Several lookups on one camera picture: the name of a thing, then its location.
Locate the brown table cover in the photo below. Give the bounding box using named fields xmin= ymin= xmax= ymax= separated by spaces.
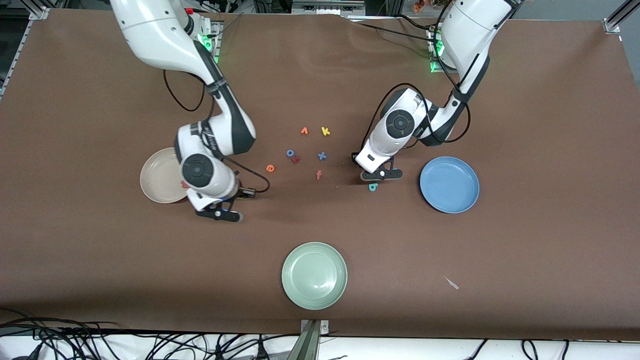
xmin=0 ymin=9 xmax=640 ymax=341

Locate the beige brown plate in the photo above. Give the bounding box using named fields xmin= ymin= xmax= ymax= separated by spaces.
xmin=139 ymin=147 xmax=201 ymax=204

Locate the blue plate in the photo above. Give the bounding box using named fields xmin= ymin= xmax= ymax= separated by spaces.
xmin=419 ymin=156 xmax=481 ymax=215

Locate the pale green plate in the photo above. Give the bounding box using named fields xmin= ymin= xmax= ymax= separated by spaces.
xmin=281 ymin=241 xmax=349 ymax=311

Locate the aluminium table edge profile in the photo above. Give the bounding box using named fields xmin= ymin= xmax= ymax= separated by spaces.
xmin=0 ymin=7 xmax=51 ymax=98

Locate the aluminium corner profile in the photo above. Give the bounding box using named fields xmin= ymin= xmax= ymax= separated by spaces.
xmin=602 ymin=0 xmax=640 ymax=34

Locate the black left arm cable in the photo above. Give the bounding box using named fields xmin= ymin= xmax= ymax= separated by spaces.
xmin=362 ymin=0 xmax=473 ymax=151

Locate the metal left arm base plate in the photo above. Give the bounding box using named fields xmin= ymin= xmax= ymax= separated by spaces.
xmin=429 ymin=27 xmax=453 ymax=74

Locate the black base power cable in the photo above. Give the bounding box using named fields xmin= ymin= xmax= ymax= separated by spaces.
xmin=207 ymin=14 xmax=242 ymax=38
xmin=347 ymin=20 xmax=441 ymax=43

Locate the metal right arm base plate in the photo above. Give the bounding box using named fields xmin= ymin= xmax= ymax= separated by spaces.
xmin=199 ymin=21 xmax=223 ymax=67

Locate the aluminium frame beam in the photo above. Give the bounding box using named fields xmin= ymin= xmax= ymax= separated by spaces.
xmin=291 ymin=0 xmax=367 ymax=17

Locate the metal table edge bracket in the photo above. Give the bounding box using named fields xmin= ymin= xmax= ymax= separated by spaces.
xmin=287 ymin=319 xmax=331 ymax=360

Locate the black floor cable tangle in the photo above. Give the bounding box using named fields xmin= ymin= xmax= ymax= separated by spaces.
xmin=0 ymin=307 xmax=301 ymax=360

